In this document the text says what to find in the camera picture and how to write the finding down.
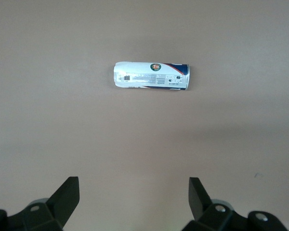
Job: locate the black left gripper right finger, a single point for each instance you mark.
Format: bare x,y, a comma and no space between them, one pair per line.
202,207

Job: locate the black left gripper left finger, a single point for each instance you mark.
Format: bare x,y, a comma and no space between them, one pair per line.
62,204

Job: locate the white tennis ball can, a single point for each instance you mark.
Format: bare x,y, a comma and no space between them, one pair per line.
149,77

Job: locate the brown table cover sheet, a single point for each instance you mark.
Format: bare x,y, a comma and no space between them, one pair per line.
62,108

